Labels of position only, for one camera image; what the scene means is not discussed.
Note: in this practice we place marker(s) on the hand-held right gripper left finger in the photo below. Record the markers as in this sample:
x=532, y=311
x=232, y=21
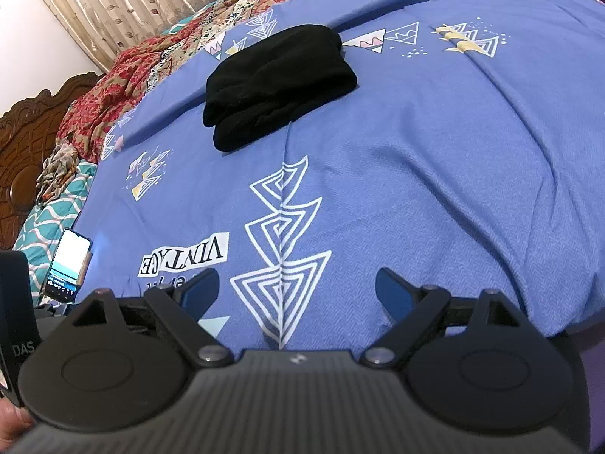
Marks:
x=199, y=293

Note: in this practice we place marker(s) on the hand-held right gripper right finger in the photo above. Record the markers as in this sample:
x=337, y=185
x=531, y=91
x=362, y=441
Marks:
x=394, y=293

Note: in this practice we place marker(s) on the black pants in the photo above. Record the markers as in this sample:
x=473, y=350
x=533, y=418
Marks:
x=279, y=85

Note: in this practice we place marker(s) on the person's left hand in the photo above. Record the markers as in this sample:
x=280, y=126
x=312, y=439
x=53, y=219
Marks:
x=12, y=421

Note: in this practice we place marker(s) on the smartphone with lit screen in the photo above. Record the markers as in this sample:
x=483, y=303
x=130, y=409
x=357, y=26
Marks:
x=71, y=260

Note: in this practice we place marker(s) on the teal patterned pillow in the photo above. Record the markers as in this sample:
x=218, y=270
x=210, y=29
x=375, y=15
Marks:
x=52, y=217

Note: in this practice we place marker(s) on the blue printed bedsheet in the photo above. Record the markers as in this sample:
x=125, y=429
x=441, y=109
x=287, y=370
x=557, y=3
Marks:
x=425, y=175

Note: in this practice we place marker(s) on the crumpled floral scarf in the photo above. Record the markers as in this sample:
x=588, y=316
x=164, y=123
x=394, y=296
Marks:
x=56, y=170

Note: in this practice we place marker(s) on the carved wooden headboard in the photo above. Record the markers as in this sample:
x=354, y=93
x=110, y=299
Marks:
x=28, y=142

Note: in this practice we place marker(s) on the red floral patterned blanket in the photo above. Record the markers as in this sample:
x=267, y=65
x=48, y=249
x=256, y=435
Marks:
x=156, y=66

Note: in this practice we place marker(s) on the beige leaf print curtain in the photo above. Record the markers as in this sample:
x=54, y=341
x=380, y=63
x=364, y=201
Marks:
x=142, y=0

